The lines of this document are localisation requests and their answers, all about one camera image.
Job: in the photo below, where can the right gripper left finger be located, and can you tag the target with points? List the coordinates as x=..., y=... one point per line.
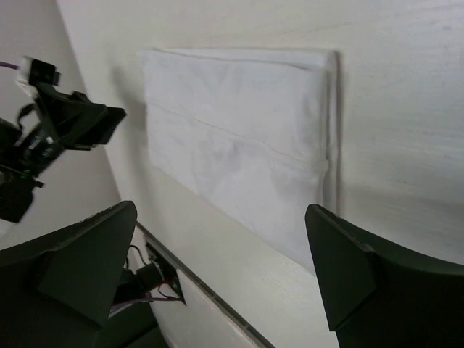
x=58, y=290

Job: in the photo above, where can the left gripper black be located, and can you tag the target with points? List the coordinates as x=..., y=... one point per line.
x=39, y=135

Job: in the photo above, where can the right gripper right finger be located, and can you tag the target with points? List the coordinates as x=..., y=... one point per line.
x=379, y=294

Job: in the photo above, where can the white skirt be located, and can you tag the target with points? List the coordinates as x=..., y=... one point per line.
x=255, y=132

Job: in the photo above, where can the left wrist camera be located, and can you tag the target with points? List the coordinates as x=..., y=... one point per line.
x=32, y=71

